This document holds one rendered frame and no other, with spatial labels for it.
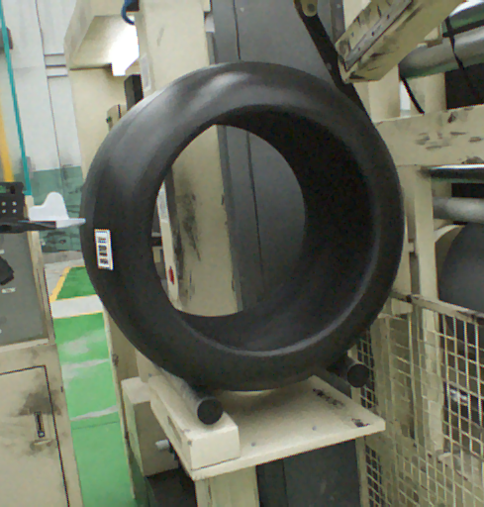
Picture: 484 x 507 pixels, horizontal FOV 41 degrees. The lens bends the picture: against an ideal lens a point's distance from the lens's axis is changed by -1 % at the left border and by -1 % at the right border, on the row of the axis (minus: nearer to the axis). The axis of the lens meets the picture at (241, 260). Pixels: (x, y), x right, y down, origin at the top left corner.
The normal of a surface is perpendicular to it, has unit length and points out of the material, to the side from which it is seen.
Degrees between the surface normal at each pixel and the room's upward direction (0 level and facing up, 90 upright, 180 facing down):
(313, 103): 80
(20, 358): 90
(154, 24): 90
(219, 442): 90
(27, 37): 90
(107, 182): 72
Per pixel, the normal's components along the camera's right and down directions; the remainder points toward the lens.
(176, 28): 0.33, 0.12
